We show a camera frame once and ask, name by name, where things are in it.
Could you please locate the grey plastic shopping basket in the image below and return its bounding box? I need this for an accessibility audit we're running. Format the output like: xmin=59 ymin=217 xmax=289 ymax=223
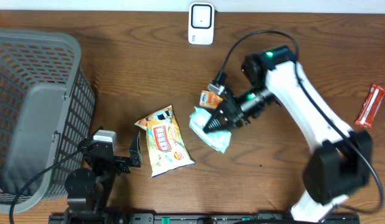
xmin=0 ymin=29 xmax=95 ymax=213

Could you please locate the small orange white box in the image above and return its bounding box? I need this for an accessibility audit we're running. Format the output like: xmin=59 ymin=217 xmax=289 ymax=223
xmin=199 ymin=90 xmax=223 ymax=110

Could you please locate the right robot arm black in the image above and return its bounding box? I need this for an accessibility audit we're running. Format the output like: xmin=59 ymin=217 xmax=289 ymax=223
xmin=203 ymin=45 xmax=372 ymax=222

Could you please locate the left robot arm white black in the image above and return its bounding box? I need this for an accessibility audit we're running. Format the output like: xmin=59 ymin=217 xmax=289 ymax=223
xmin=63 ymin=129 xmax=142 ymax=224

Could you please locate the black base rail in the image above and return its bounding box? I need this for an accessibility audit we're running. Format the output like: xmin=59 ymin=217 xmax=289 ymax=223
xmin=49 ymin=212 xmax=361 ymax=224

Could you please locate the white black barcode scanner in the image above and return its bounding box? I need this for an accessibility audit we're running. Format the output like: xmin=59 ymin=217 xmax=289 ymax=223
xmin=188 ymin=2 xmax=215 ymax=45

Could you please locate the red Top chocolate bar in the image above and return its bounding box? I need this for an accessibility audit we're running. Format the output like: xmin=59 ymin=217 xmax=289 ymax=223
xmin=355 ymin=84 xmax=385 ymax=128

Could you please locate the yellow snack chip bag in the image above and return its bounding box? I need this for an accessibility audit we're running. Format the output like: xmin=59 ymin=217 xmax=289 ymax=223
xmin=134 ymin=105 xmax=195 ymax=178

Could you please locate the teal wet wipes pack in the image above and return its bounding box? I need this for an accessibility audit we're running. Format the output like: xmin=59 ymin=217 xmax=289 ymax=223
xmin=189 ymin=107 xmax=232 ymax=154

